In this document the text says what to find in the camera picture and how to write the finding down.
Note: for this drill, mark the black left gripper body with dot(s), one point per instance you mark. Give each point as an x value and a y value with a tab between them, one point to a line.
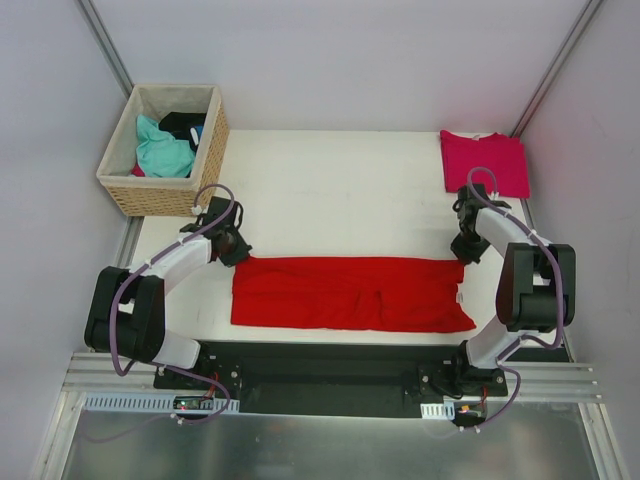
236	251

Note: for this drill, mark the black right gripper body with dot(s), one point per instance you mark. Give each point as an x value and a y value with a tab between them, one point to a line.
467	251

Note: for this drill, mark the magenta t shirt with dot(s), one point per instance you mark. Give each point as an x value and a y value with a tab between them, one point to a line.
504	156

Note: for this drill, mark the red t shirt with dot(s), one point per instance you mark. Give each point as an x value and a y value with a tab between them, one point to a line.
387	294

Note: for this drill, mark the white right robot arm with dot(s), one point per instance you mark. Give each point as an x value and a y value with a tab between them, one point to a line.
535	296

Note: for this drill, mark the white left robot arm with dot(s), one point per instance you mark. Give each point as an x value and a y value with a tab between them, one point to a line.
128	314

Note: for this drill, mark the wicker laundry basket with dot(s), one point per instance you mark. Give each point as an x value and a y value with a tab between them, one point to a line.
143	196

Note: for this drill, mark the teal t shirt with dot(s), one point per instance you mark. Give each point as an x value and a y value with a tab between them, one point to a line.
159	154

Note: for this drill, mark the black printed t shirt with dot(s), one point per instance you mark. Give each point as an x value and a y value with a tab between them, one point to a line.
184	126

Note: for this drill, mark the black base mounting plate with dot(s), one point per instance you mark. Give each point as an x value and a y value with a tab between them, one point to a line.
343	380

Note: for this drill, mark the right slotted cable duct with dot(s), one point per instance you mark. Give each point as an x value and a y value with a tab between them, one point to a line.
438	411

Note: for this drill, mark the slotted cable duct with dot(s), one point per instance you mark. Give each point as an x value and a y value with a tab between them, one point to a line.
158	403
438	411

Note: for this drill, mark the aluminium frame rail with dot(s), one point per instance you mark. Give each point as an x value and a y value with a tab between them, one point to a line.
561	382

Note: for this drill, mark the left slotted cable duct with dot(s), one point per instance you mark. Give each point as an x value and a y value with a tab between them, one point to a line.
158	403

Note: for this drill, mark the left aluminium corner post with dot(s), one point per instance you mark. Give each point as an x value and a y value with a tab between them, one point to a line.
106	45

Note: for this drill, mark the aluminium corner post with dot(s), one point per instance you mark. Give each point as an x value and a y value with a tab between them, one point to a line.
106	45
576	33

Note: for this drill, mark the right aluminium corner post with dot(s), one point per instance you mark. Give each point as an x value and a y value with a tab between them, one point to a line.
576	33

